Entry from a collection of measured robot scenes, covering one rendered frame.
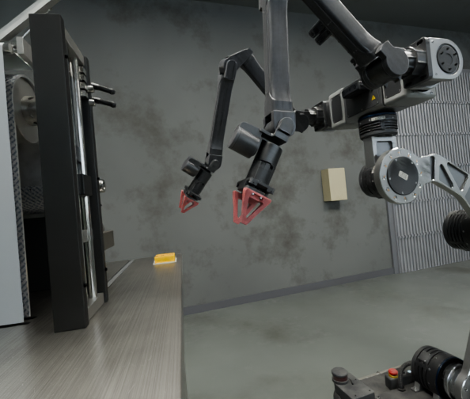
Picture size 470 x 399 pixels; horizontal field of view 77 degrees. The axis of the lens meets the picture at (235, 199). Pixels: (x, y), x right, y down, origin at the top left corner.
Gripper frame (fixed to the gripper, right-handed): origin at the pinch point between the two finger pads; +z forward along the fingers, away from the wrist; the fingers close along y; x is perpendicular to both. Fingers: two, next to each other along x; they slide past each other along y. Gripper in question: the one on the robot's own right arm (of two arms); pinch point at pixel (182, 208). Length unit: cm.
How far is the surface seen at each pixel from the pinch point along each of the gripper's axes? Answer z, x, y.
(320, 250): -3, 223, -148
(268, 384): 68, 104, 3
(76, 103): -20, -48, 52
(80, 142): -14, -43, 55
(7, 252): 9, -44, 63
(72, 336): 9, -29, 78
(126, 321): 5, -22, 76
